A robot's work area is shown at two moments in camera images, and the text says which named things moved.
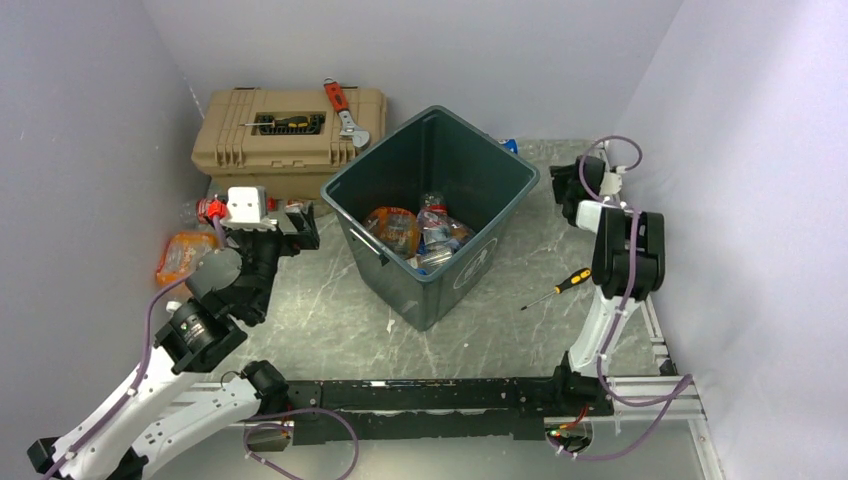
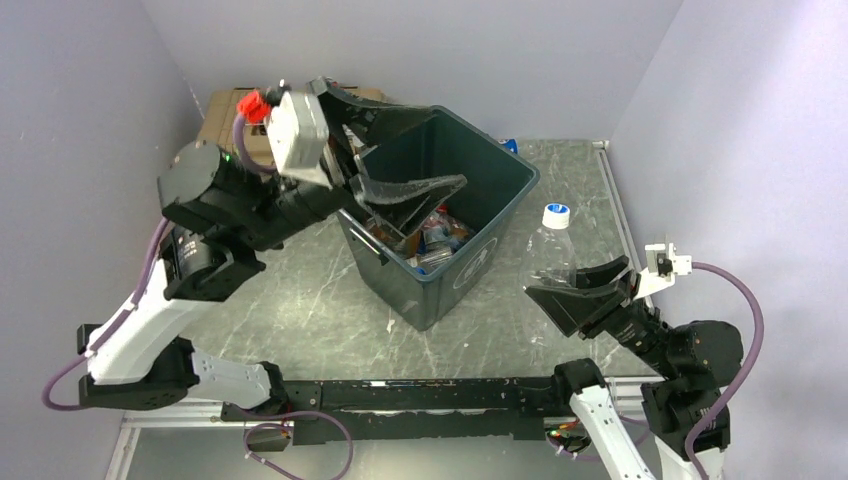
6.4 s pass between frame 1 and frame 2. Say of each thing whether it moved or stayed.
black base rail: stayed
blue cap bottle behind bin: stayed
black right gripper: moved
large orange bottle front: stayed
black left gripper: moved
